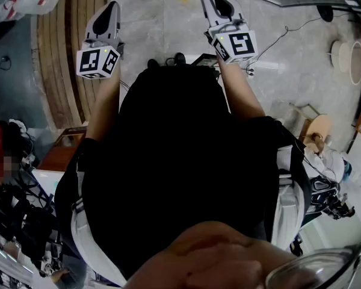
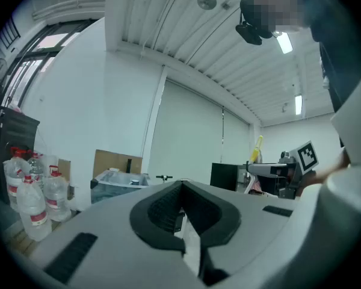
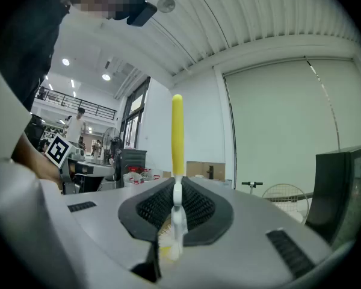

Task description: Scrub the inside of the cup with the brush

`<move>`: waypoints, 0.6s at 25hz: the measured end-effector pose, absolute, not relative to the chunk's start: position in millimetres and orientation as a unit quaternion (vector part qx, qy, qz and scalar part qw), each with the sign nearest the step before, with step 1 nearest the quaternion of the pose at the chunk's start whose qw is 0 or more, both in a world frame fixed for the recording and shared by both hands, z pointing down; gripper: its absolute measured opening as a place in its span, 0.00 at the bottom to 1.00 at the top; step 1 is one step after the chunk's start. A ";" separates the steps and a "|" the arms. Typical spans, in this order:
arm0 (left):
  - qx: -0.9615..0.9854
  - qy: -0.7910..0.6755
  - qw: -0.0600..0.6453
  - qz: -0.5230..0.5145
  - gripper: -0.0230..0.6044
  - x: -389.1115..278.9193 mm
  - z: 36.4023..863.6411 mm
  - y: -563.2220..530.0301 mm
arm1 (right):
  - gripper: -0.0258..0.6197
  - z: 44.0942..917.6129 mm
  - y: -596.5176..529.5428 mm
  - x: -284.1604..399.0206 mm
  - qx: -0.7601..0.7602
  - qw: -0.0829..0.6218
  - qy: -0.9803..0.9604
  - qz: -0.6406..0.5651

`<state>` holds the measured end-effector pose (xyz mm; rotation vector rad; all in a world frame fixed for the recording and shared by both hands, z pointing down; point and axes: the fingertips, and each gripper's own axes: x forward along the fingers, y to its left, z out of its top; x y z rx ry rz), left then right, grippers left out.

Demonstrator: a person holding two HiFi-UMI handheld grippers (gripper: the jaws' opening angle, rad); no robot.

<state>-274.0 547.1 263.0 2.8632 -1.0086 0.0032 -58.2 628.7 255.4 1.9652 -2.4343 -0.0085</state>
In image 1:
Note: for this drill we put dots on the white table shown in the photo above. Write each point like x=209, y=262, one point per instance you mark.
x=48, y=179

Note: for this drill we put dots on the person's right forearm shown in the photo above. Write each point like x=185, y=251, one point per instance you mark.
x=240, y=92

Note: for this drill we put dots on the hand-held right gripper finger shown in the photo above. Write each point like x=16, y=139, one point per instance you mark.
x=209, y=11
x=236, y=12

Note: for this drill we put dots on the person in black shirt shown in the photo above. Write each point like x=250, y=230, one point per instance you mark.
x=174, y=161

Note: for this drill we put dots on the white plastic bag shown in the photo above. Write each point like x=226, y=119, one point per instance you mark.
x=328, y=164

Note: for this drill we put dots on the curved wooden platform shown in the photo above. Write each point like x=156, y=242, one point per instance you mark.
x=57, y=71

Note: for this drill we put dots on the round wooden stool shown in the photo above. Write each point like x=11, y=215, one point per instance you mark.
x=319, y=128

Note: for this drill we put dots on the person's eyeglasses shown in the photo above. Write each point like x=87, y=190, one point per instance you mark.
x=313, y=272

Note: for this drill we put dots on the person's right black shoe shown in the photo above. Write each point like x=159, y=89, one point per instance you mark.
x=179, y=58

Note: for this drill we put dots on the person's left black shoe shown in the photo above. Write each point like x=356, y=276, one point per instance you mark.
x=153, y=63

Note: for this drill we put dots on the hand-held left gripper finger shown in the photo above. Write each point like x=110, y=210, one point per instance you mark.
x=90, y=29
x=115, y=23

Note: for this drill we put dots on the person's left forearm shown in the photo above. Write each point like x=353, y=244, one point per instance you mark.
x=103, y=107

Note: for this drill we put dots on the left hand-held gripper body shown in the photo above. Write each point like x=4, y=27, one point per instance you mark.
x=90, y=62

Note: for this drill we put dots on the brown wooden chair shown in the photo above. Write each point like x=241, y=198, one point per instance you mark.
x=57, y=158

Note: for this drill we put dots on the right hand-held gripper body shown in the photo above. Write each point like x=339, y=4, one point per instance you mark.
x=240, y=45

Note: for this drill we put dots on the black floor stand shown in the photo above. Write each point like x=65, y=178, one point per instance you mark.
x=324, y=13

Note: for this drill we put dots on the black equipment pile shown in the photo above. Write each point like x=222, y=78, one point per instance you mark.
x=24, y=218

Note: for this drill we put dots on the person's face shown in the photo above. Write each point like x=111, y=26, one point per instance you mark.
x=213, y=257

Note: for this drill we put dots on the black white backpack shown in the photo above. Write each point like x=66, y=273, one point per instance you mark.
x=322, y=188

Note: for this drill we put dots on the person's black shoe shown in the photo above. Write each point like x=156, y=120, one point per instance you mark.
x=179, y=58
x=153, y=63

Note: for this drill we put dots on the black waist device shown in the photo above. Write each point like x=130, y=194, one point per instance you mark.
x=206, y=62

